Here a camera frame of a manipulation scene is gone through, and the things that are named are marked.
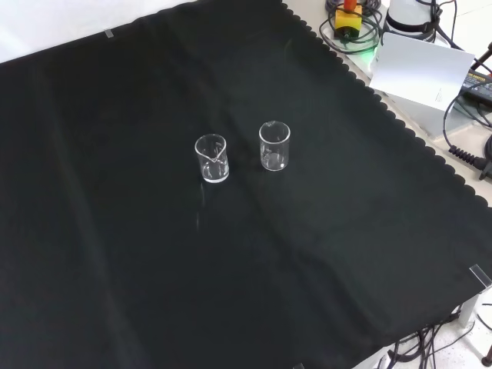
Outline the white bench leg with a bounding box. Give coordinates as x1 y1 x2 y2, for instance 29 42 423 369
458 286 492 362

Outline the black cloth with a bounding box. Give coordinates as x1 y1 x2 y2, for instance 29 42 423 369
0 0 492 369

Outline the clear tape strip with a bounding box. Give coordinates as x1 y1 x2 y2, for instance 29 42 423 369
468 263 492 288

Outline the black cable loop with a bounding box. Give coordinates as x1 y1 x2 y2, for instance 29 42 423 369
318 0 385 55

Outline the black coiled cable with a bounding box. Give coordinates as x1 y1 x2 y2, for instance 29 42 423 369
443 91 492 181

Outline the pale board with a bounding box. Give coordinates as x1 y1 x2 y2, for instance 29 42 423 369
369 32 477 112

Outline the black power adapter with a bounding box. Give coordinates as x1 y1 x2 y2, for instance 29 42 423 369
462 70 492 102

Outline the black floor cable bundle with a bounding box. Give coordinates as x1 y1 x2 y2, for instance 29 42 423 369
378 318 476 369

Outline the clear glass beaker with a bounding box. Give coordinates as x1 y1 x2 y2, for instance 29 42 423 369
194 133 231 184
258 120 292 172

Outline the yellow stop button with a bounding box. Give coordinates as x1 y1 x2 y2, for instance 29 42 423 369
333 0 364 41

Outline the black tripod leg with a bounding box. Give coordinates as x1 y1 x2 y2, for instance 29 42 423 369
470 40 492 73

